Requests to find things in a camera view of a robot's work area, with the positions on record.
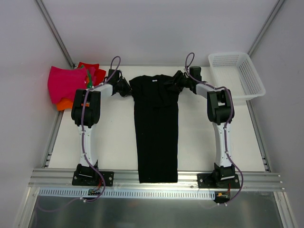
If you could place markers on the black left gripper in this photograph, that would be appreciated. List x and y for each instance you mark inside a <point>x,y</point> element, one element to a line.
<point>126,88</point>

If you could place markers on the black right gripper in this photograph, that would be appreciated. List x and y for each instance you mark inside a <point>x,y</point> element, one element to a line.
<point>177,79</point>

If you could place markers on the black t shirt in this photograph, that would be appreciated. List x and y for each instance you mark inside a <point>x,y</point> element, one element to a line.
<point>156,114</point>

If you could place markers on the white plastic basket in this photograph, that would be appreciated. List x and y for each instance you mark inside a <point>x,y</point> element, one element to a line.
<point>236,72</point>

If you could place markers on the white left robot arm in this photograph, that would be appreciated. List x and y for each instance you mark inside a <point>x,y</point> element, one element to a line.
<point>86,112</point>

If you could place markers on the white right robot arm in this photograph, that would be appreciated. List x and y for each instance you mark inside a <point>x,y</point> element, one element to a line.
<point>220,112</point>

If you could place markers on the red folded t shirt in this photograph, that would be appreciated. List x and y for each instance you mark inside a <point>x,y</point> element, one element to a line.
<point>99,74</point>

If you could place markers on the magenta folded t shirt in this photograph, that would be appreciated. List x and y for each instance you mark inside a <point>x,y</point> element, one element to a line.
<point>63,83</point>

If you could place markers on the orange folded t shirt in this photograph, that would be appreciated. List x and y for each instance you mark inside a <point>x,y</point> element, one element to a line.
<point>64,104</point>

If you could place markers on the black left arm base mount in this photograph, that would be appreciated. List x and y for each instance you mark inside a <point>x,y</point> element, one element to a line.
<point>86,176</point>

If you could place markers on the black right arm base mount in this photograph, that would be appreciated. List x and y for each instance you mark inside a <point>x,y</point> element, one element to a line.
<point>221,178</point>

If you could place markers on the left aluminium corner post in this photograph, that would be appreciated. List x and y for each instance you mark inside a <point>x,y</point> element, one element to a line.
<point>50,24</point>

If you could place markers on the aluminium corner post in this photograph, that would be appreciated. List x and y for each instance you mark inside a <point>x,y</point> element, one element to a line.
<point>50,24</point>
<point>267,24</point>

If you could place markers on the aluminium front rail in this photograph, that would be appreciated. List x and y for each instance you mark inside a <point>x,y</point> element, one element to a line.
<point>128,179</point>

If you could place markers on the right aluminium corner post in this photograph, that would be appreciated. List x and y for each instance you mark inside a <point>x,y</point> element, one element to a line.
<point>267,24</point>

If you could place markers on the white slotted cable duct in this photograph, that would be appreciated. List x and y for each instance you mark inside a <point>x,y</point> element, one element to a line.
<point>130,194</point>

